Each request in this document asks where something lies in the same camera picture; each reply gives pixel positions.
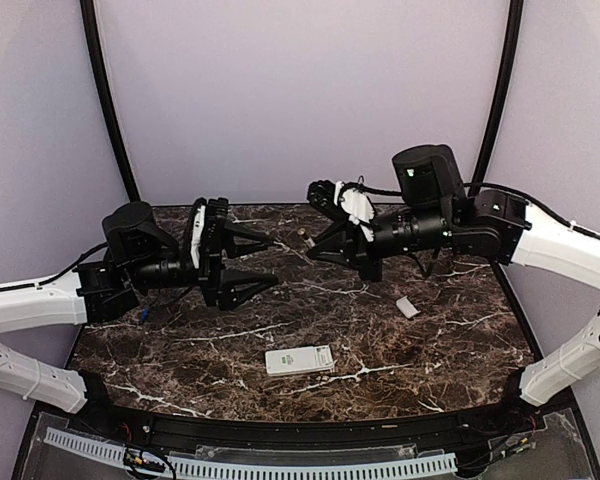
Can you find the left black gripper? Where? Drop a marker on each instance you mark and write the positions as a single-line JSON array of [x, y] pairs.
[[212, 276]]

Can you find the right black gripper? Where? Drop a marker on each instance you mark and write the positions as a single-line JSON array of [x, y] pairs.
[[359, 253]]

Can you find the gold black AA battery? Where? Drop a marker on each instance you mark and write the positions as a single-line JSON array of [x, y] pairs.
[[306, 237]]

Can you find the white battery cover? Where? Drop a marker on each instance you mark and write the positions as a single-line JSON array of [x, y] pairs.
[[406, 307]]

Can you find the white remote control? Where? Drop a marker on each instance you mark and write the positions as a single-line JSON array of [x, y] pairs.
[[300, 360]]

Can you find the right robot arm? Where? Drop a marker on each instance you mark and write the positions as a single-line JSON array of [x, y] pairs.
[[499, 224]]

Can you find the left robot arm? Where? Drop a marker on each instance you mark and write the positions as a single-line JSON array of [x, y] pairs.
[[107, 281]]

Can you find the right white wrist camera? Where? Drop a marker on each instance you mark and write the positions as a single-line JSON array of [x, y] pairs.
[[357, 207]]

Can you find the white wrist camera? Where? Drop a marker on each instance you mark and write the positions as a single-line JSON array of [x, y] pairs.
[[357, 207], [193, 231]]

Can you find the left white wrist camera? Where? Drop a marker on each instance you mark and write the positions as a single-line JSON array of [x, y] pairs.
[[193, 231]]

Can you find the black front rail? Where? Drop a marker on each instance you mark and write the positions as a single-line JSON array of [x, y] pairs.
[[467, 430]]

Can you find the white slotted cable duct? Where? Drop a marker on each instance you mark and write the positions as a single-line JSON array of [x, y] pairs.
[[226, 463]]

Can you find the right black frame post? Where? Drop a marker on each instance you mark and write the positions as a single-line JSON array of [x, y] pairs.
[[506, 64]]

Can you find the black frame post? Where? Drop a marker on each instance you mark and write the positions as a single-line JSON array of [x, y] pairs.
[[506, 64], [106, 101]]

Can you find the left black frame post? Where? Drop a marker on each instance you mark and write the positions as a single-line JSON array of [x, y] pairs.
[[106, 101]]

